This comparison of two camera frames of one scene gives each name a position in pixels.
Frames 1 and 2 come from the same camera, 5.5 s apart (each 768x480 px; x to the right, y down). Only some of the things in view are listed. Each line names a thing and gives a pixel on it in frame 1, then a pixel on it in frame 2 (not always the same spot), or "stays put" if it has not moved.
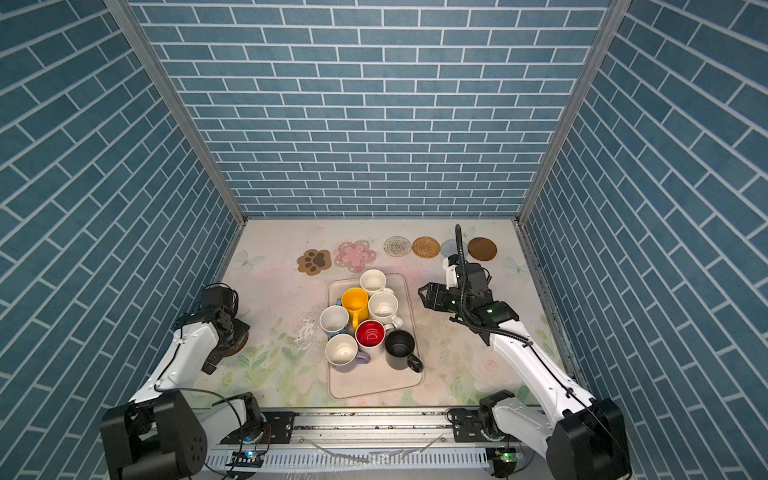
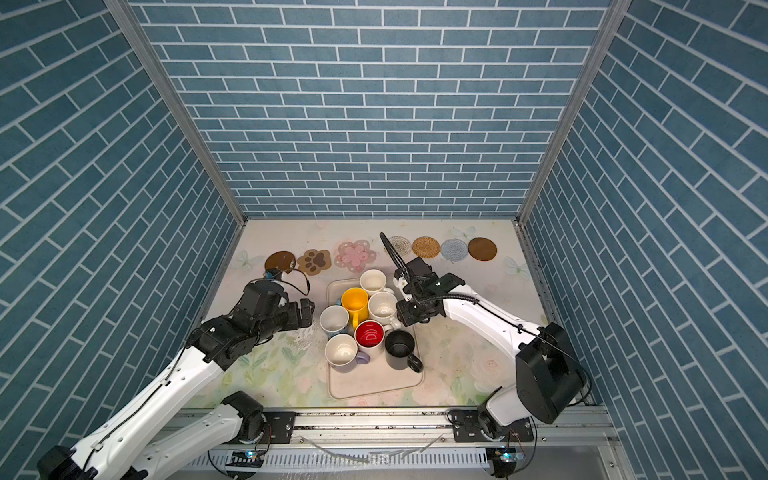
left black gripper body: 238,327 -> 290,317
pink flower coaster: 354,256 stays put
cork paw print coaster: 314,261 stays put
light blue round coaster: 449,247 stays put
